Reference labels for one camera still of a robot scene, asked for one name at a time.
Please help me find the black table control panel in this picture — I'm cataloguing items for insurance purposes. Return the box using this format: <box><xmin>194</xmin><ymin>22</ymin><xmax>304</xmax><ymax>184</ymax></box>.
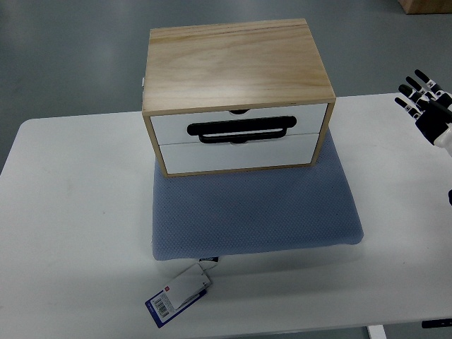
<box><xmin>422</xmin><ymin>319</ymin><xmax>452</xmax><ymax>329</ymax></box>

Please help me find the white drawer black handle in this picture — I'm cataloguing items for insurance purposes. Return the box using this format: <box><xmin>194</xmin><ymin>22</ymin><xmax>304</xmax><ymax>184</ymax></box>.
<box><xmin>150</xmin><ymin>103</ymin><xmax>327</xmax><ymax>145</ymax></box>

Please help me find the white lower drawer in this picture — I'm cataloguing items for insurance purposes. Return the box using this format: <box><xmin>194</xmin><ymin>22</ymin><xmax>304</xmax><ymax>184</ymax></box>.
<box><xmin>160</xmin><ymin>133</ymin><xmax>318</xmax><ymax>174</ymax></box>

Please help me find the white and blue price tag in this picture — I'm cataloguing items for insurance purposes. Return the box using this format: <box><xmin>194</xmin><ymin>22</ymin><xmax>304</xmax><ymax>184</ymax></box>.
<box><xmin>145</xmin><ymin>263</ymin><xmax>212</xmax><ymax>328</ymax></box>

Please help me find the white table leg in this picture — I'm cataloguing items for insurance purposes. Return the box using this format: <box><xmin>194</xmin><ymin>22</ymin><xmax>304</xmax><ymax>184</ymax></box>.
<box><xmin>367</xmin><ymin>325</ymin><xmax>387</xmax><ymax>339</ymax></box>

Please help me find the cardboard box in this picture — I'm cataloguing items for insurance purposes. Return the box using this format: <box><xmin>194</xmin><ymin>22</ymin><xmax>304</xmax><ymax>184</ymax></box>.
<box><xmin>398</xmin><ymin>0</ymin><xmax>451</xmax><ymax>14</ymax></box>

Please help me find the wooden drawer cabinet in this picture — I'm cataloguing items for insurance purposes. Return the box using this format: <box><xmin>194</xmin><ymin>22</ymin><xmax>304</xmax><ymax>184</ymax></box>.
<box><xmin>142</xmin><ymin>19</ymin><xmax>336</xmax><ymax>177</ymax></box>

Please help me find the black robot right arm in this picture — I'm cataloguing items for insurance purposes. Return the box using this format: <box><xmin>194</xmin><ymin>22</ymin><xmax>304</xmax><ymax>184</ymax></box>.
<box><xmin>434</xmin><ymin>124</ymin><xmax>452</xmax><ymax>157</ymax></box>

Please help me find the blue foam cushion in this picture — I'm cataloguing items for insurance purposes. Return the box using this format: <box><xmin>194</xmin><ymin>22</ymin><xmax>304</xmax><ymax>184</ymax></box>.
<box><xmin>152</xmin><ymin>134</ymin><xmax>364</xmax><ymax>261</ymax></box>

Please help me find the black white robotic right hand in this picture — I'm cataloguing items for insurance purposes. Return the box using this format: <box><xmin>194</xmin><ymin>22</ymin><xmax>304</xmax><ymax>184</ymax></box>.
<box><xmin>395</xmin><ymin>69</ymin><xmax>451</xmax><ymax>146</ymax></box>

